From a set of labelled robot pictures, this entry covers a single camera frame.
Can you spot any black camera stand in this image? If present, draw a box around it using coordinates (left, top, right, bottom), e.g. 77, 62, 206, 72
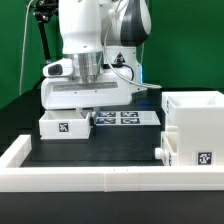
26, 0, 59, 64

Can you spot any white drawer cabinet frame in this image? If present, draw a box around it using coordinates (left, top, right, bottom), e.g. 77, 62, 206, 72
161, 91, 224, 166

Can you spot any white workspace border frame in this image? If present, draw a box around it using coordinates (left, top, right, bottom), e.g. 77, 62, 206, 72
0, 135, 224, 192

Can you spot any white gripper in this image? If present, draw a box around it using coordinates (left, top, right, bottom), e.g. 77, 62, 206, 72
41, 71, 140, 124

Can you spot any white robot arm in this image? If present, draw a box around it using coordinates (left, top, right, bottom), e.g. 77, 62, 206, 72
41, 0, 151, 117

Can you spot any white drawer box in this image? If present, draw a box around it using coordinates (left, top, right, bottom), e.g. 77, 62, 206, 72
39, 110, 91, 140
155, 132, 177, 166

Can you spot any white front drawer box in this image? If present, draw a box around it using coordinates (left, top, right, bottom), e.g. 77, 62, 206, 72
155, 132, 177, 166

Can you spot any white cable on left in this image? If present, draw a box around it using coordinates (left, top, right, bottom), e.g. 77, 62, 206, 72
18, 0, 36, 96

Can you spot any white marker tag sheet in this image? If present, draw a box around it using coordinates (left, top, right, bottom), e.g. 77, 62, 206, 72
96, 111, 160, 126

